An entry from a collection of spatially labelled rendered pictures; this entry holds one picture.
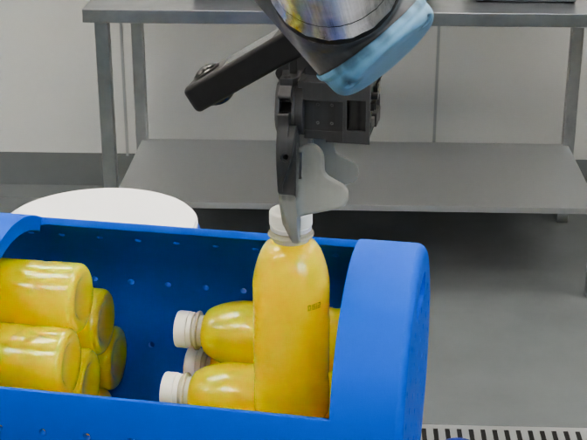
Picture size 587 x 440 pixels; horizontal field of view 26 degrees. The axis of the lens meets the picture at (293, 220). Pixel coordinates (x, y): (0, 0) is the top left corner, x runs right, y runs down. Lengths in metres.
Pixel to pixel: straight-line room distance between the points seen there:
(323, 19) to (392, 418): 0.43
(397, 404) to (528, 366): 2.53
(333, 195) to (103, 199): 0.85
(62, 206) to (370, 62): 1.07
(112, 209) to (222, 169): 2.38
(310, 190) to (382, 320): 0.14
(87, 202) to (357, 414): 0.86
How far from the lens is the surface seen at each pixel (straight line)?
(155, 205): 1.86
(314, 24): 0.82
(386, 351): 1.12
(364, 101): 1.07
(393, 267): 1.17
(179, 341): 1.32
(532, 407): 3.44
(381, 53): 0.86
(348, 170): 1.15
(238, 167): 4.24
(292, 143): 1.06
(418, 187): 4.08
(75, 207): 1.87
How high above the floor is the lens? 1.71
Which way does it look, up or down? 22 degrees down
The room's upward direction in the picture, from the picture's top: straight up
